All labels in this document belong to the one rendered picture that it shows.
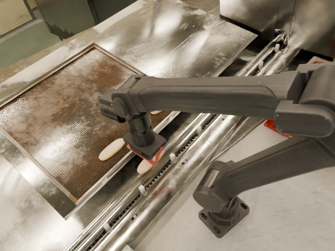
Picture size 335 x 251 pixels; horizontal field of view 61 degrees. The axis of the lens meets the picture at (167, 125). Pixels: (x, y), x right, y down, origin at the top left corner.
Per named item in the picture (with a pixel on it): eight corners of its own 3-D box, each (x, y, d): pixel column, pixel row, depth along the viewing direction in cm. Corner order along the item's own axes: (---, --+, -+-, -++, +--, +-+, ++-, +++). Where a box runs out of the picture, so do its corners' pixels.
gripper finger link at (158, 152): (153, 176, 77) (147, 156, 70) (134, 164, 81) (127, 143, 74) (169, 159, 80) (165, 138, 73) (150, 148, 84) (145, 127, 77)
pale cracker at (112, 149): (103, 163, 86) (103, 161, 85) (95, 156, 88) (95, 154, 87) (128, 143, 91) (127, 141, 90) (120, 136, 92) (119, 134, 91)
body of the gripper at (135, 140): (151, 160, 71) (145, 142, 65) (123, 142, 76) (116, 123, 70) (167, 143, 74) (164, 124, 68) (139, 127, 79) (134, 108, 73)
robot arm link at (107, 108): (122, 103, 58) (146, 79, 62) (82, 88, 63) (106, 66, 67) (134, 141, 66) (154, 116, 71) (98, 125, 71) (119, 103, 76)
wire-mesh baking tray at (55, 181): (77, 206, 79) (76, 204, 77) (-16, 115, 98) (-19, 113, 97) (187, 101, 101) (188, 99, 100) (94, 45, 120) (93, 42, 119)
